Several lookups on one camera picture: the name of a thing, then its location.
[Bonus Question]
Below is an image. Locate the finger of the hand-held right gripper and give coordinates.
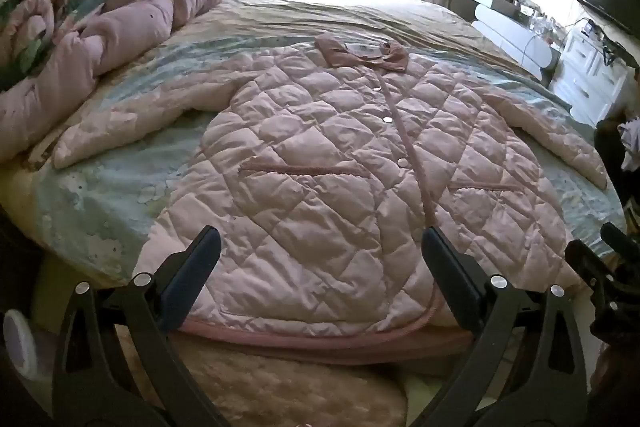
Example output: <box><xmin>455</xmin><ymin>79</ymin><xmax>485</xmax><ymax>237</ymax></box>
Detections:
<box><xmin>601</xmin><ymin>223</ymin><xmax>640</xmax><ymax>260</ymax></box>

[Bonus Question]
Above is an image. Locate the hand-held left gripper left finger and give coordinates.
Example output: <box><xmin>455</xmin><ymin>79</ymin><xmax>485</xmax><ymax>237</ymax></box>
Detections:
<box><xmin>52</xmin><ymin>226</ymin><xmax>221</xmax><ymax>427</ymax></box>

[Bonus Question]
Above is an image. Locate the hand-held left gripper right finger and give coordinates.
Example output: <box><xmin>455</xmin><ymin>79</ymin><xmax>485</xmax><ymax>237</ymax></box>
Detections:
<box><xmin>422</xmin><ymin>227</ymin><xmax>591</xmax><ymax>427</ymax></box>

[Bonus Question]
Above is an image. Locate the pink quilted jacket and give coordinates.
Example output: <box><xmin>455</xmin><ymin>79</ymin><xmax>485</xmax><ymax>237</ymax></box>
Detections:
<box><xmin>52</xmin><ymin>32</ymin><xmax>608</xmax><ymax>353</ymax></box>

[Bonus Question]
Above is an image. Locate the dark cloth pile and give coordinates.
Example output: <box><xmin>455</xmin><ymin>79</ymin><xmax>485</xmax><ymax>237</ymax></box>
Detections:
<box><xmin>594</xmin><ymin>116</ymin><xmax>640</xmax><ymax>190</ymax></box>

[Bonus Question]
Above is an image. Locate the beige fluffy rug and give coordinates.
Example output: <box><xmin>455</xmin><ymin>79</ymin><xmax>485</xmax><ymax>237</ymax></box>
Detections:
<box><xmin>114</xmin><ymin>322</ymin><xmax>407</xmax><ymax>427</ymax></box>

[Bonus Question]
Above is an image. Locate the white dresser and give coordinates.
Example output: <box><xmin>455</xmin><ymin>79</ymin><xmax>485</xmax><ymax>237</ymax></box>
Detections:
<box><xmin>549</xmin><ymin>27</ymin><xmax>632</xmax><ymax>128</ymax></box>

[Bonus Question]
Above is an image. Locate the white round object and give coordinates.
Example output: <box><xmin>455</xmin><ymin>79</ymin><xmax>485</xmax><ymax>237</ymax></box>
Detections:
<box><xmin>2</xmin><ymin>309</ymin><xmax>57</xmax><ymax>384</ymax></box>

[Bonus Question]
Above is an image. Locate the pink duvet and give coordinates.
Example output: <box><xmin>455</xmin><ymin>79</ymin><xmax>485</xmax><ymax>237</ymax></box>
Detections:
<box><xmin>0</xmin><ymin>0</ymin><xmax>230</xmax><ymax>164</ymax></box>

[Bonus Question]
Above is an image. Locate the bed with patterned sheet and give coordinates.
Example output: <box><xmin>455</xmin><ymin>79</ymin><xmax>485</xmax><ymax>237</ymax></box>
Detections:
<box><xmin>0</xmin><ymin>0</ymin><xmax>628</xmax><ymax>303</ymax></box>

